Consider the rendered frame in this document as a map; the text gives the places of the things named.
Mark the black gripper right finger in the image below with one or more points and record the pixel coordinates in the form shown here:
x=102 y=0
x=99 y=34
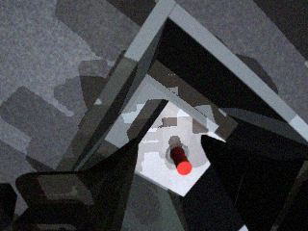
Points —
x=261 y=188

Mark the red peg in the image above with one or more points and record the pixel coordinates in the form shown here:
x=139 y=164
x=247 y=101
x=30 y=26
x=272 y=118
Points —
x=182 y=164

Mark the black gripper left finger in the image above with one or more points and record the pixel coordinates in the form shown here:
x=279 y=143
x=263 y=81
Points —
x=103 y=188

